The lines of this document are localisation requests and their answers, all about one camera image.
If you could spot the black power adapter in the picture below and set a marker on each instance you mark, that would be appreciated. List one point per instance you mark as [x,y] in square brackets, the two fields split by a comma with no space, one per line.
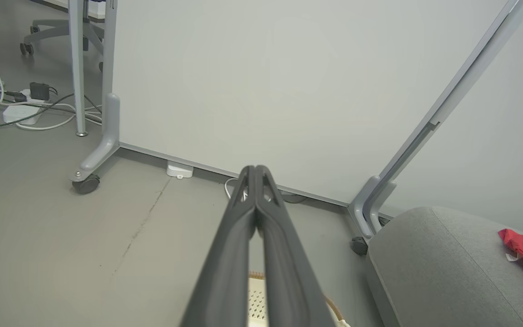
[39,91]

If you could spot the black caster beside sofa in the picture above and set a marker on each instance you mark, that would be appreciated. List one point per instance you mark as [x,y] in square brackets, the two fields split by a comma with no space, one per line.
[359,246]

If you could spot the white power strip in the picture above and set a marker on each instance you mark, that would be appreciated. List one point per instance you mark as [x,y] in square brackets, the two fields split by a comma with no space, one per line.
[21,113]

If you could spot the white woven laundry basket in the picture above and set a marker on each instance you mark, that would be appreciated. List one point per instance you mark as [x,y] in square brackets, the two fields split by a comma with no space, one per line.
[257,306]

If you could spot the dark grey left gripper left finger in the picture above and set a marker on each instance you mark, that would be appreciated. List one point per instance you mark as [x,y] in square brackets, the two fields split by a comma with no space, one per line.
[225,272]

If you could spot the grey fabric sofa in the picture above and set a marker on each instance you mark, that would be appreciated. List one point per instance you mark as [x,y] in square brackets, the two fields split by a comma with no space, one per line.
[447,272]

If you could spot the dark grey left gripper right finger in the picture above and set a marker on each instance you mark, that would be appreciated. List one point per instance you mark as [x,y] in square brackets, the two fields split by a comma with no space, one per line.
[288,272]

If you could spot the grey office chair base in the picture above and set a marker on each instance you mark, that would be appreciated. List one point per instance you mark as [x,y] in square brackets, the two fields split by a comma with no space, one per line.
[52,29]

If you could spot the grey table leg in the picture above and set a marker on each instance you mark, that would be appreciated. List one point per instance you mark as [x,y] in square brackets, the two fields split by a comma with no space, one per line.
[77,68]

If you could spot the small white floor box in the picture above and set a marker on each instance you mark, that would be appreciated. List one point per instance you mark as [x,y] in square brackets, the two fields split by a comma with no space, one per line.
[180,170]

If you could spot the wide white partition panel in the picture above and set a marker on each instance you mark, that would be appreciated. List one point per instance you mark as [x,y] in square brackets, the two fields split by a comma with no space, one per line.
[288,81]

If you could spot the black partition caster wheel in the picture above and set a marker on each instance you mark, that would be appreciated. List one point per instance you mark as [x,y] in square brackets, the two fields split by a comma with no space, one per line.
[86,185]

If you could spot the narrow white partition panel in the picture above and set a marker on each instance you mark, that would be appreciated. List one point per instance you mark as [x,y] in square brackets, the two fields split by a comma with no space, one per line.
[515,136]

